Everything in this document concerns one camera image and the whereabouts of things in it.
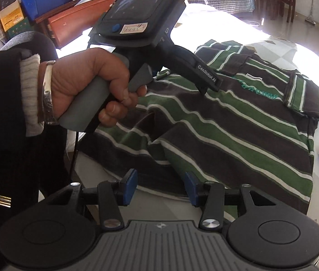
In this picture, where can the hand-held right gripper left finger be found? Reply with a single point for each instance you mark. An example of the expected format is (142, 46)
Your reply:
(131, 186)

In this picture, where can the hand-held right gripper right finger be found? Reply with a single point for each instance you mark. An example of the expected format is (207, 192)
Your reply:
(190, 187)

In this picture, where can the green striped shirt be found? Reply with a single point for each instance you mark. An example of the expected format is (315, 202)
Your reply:
(233, 135)

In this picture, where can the person's left forearm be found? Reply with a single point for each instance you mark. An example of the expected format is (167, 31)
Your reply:
(7, 90)

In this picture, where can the person's left hand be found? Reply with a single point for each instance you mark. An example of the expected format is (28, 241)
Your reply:
(86, 73)

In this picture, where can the brown wooden cabinet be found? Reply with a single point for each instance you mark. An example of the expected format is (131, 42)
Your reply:
(72, 19)

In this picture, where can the houndstooth covered sofa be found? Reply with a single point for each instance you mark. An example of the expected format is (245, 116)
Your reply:
(227, 1)

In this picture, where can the green box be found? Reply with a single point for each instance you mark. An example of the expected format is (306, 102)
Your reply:
(19, 29)

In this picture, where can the floor mop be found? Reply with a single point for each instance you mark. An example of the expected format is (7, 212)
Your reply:
(310, 19)

